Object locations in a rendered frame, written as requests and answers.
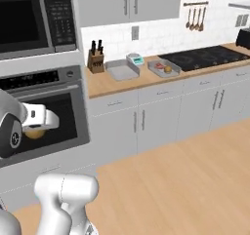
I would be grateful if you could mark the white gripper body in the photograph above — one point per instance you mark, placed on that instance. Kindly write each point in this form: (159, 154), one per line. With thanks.
(52, 119)

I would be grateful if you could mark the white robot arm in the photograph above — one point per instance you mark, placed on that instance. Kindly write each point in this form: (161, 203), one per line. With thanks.
(65, 193)

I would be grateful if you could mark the yellow potato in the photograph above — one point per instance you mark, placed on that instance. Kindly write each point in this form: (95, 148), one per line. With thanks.
(167, 69)
(34, 133)

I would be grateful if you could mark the grey tupperware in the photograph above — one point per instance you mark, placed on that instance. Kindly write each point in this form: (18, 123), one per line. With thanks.
(174, 71)
(122, 72)

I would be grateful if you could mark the red steak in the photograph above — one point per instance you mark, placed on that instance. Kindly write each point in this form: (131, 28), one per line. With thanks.
(159, 66)

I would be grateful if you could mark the black glass oven door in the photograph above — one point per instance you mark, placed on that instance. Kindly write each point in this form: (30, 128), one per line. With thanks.
(70, 115)

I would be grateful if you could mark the grey drawer front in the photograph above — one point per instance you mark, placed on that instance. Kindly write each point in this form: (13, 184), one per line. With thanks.
(192, 84)
(149, 94)
(231, 76)
(22, 183)
(97, 105)

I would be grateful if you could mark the grey base cupboard door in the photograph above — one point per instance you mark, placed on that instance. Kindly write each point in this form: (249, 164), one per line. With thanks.
(195, 115)
(236, 104)
(161, 125)
(110, 138)

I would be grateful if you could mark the wooden knife block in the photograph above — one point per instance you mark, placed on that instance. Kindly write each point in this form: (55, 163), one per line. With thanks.
(95, 63)

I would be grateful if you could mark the black steel microwave oven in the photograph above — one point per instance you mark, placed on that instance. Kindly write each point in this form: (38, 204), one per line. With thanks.
(62, 21)

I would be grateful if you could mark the black hob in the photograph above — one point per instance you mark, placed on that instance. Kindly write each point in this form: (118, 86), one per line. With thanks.
(205, 57)

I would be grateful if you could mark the wooden spoon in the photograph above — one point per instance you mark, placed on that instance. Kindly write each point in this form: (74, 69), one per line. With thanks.
(188, 22)
(193, 24)
(197, 25)

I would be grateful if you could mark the wooden spatula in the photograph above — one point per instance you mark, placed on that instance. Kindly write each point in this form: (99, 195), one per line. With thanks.
(201, 26)

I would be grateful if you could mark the black toaster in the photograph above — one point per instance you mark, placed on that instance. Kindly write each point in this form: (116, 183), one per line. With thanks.
(244, 39)

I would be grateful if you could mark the steel wall oven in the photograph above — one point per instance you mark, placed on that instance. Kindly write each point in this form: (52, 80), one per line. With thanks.
(79, 79)

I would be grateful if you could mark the grey wall cupboard door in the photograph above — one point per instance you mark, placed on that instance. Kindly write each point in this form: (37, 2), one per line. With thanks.
(101, 3)
(158, 0)

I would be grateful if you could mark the brown tool rail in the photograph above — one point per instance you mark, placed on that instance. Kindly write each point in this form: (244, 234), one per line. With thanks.
(195, 4)

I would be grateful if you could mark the grey double wall socket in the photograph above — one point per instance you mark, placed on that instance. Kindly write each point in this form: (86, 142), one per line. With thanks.
(241, 20)

